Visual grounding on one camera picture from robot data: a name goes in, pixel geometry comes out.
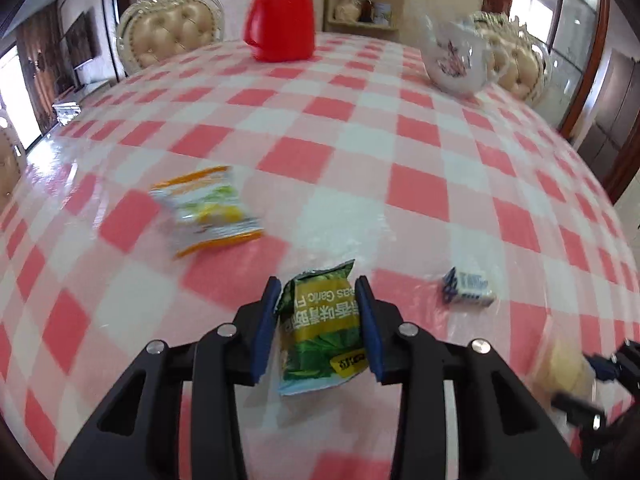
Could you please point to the small blue white packet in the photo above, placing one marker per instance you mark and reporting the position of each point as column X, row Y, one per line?
column 466, row 287

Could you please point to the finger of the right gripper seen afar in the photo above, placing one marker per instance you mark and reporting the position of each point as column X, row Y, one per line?
column 623, row 366

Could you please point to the beige tufted chair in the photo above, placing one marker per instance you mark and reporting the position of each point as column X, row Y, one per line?
column 151, row 31
column 525, row 60
column 12, row 164

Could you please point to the wall television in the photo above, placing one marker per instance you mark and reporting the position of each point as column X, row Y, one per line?
column 80, row 40

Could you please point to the red thermos jug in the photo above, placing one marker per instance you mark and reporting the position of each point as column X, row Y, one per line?
column 280, row 30

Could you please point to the white floral teapot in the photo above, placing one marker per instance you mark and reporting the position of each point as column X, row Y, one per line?
column 458, row 59

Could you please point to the red checkered tablecloth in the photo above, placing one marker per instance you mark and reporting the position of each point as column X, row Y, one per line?
column 351, row 155

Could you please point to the yellow orange snack packet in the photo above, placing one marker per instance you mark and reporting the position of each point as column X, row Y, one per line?
column 205, row 211

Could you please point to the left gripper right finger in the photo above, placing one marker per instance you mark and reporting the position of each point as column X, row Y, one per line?
column 503, row 433

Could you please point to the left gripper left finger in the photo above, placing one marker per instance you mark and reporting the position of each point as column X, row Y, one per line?
column 134, row 431

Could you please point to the cream white snack packet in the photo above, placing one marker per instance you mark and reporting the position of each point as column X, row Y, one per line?
column 560, row 367

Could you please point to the dark green snack packet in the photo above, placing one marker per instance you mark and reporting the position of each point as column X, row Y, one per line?
column 320, row 342

